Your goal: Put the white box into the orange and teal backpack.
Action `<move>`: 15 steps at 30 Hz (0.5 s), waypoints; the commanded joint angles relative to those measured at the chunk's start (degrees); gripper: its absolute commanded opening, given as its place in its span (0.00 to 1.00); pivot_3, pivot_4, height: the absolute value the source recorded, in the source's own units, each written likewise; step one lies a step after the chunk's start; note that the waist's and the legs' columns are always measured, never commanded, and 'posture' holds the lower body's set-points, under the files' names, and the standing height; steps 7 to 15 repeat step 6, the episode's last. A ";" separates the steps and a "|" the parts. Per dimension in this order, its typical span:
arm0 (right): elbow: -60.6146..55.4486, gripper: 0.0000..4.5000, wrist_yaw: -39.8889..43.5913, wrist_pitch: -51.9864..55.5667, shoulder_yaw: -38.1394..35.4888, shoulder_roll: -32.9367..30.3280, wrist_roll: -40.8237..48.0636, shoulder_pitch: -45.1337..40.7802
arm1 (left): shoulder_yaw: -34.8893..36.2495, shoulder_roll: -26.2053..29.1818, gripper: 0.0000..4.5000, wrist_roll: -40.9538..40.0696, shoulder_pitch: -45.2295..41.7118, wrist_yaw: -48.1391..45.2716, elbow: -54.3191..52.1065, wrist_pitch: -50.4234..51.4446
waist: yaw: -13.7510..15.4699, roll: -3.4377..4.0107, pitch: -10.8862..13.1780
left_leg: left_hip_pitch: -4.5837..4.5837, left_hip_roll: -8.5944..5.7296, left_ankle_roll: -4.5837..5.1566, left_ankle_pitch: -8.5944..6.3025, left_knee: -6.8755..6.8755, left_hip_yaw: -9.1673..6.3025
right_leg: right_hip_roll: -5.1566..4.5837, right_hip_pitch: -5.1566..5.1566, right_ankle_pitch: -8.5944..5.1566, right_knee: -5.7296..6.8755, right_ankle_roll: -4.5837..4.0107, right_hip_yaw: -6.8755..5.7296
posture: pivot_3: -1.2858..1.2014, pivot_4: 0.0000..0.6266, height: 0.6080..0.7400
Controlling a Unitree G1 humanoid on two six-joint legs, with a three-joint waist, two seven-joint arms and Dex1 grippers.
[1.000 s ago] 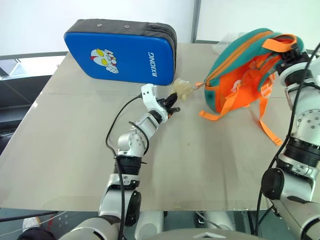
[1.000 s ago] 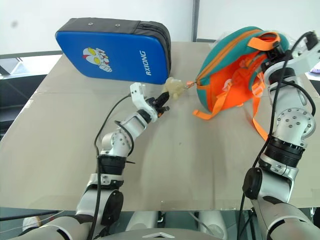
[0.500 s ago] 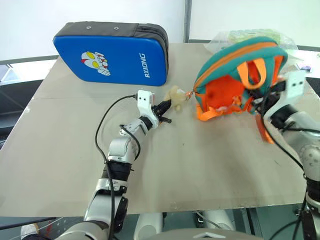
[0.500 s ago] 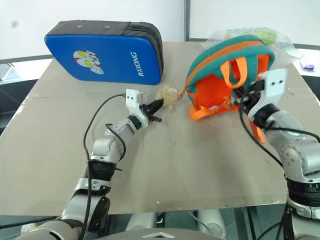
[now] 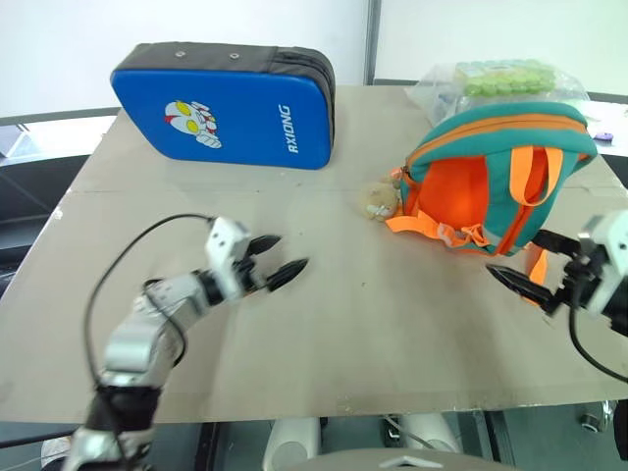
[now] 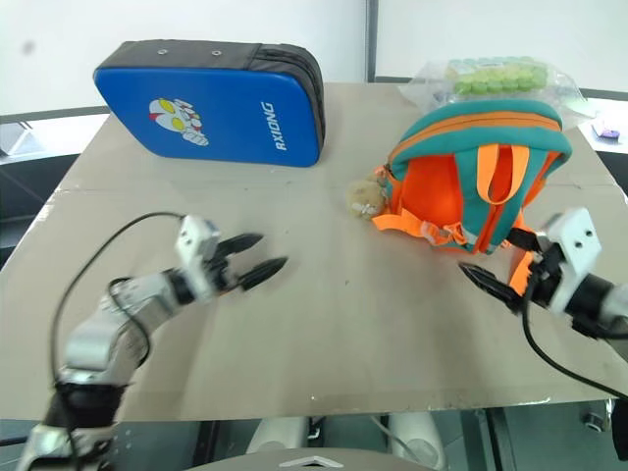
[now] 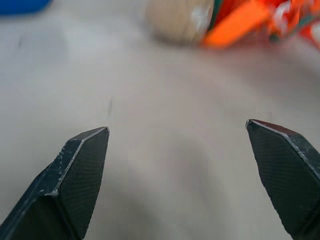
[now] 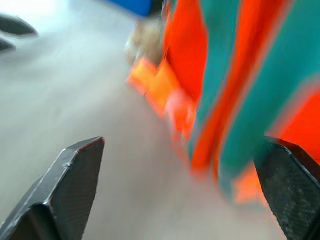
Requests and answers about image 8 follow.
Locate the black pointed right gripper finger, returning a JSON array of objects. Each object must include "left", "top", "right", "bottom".
[
  {"left": 0, "top": 37, "right": 17, "bottom": 56},
  {"left": 0, "top": 15, "right": 39, "bottom": 39}
]

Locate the blue object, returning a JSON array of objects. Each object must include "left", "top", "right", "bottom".
[{"left": 119, "top": 0, "right": 153, "bottom": 18}]

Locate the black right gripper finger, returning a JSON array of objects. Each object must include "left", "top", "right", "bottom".
[
  {"left": 253, "top": 136, "right": 320, "bottom": 240},
  {"left": 0, "top": 136, "right": 105, "bottom": 240}
]

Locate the orange and teal cloth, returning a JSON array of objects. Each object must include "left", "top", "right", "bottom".
[{"left": 125, "top": 0, "right": 320, "bottom": 205}]

